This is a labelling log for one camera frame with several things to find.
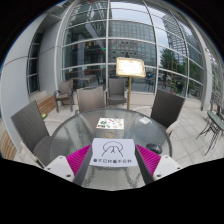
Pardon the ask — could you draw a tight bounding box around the grey armchair far centre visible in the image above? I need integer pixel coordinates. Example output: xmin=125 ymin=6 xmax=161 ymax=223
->
xmin=107 ymin=78 xmax=127 ymax=105

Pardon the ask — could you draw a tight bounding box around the gold menu stand sign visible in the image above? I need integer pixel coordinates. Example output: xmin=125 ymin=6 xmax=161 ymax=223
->
xmin=115 ymin=56 xmax=147 ymax=111

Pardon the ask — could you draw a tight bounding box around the glass side table right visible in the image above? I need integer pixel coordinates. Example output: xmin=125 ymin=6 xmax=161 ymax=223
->
xmin=199 ymin=111 xmax=224 ymax=154

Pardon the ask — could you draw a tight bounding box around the grey armchair far left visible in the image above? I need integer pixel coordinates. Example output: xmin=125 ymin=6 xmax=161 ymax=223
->
xmin=54 ymin=79 xmax=74 ymax=110

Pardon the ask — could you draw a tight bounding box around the grey wicker chair right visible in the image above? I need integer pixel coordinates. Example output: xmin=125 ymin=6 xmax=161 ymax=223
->
xmin=151 ymin=90 xmax=185 ymax=136

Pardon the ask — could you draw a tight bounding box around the grey wicker chair left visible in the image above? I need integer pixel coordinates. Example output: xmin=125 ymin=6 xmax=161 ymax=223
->
xmin=10 ymin=100 xmax=54 ymax=169

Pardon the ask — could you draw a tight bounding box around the white printed mouse pad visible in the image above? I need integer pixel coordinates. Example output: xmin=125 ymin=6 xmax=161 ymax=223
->
xmin=90 ymin=138 xmax=138 ymax=168

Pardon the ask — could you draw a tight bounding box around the grey wicker chair back centre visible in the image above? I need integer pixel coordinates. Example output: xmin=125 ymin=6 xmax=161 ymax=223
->
xmin=75 ymin=86 xmax=105 ymax=114

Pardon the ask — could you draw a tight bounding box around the grey armchair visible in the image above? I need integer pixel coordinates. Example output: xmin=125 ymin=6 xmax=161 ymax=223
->
xmin=107 ymin=78 xmax=127 ymax=105
xmin=54 ymin=79 xmax=74 ymax=110

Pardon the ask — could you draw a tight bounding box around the colourful menu card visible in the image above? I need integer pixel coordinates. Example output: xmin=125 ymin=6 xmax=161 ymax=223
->
xmin=97 ymin=118 xmax=124 ymax=130

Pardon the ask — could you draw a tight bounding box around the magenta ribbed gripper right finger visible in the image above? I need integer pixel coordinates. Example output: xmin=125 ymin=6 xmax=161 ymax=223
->
xmin=135 ymin=145 xmax=182 ymax=184

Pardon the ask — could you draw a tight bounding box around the round glass table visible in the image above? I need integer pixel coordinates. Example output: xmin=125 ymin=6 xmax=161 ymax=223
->
xmin=50 ymin=109 xmax=172 ymax=191

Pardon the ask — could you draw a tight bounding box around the grey wicker chair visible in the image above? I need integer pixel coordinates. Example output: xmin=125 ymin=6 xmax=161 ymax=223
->
xmin=151 ymin=90 xmax=185 ymax=136
xmin=75 ymin=86 xmax=105 ymax=114
xmin=10 ymin=100 xmax=54 ymax=169

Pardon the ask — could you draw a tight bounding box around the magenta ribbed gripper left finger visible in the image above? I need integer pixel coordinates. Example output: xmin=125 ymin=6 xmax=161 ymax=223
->
xmin=44 ymin=145 xmax=92 ymax=186

